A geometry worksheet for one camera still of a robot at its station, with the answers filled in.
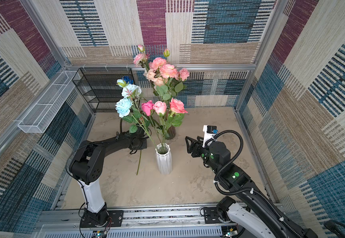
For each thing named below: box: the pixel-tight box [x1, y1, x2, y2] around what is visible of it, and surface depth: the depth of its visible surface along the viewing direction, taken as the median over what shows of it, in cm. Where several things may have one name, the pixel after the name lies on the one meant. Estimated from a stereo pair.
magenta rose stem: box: [141, 100, 164, 147], surface depth 61 cm
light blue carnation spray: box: [115, 78, 159, 150], surface depth 57 cm
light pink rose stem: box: [152, 101, 168, 150], surface depth 61 cm
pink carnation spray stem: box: [148, 48, 180, 102], surface depth 63 cm
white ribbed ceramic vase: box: [155, 142, 173, 175], surface depth 75 cm
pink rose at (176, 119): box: [163, 97, 188, 146], surface depth 63 cm
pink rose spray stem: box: [179, 67, 190, 82], surface depth 78 cm
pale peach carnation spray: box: [132, 44, 168, 87], surface depth 74 cm
